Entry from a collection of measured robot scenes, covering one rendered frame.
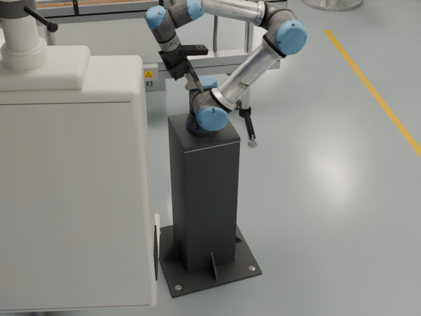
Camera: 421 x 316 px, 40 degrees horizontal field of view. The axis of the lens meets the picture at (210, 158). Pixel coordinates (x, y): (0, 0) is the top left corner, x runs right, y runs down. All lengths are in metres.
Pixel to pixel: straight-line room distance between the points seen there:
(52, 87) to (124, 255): 0.53
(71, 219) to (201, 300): 1.39
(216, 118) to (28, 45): 1.06
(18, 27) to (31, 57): 0.07
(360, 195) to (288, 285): 0.81
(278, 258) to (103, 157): 1.76
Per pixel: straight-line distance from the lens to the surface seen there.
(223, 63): 3.52
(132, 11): 3.27
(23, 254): 1.63
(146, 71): 3.41
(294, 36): 2.12
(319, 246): 3.07
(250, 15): 2.21
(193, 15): 2.01
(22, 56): 1.30
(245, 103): 3.73
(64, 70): 1.29
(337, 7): 5.59
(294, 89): 4.27
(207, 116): 2.19
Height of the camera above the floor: 2.20
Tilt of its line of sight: 38 degrees down
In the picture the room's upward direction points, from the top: straight up
